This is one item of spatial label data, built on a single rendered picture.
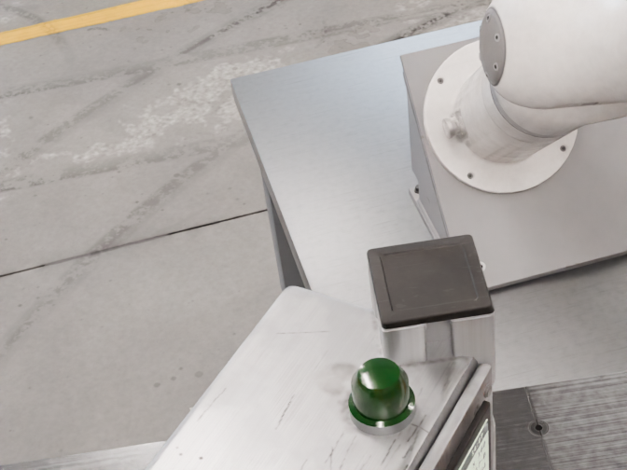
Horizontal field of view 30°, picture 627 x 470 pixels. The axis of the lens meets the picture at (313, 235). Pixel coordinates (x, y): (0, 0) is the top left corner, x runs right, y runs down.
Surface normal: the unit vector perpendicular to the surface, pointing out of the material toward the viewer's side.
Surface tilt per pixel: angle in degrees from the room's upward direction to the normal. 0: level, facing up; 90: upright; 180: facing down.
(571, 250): 45
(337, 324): 0
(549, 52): 77
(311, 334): 0
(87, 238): 0
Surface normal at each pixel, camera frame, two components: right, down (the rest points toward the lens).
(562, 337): -0.11, -0.75
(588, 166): 0.10, -0.10
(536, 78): -0.75, 0.41
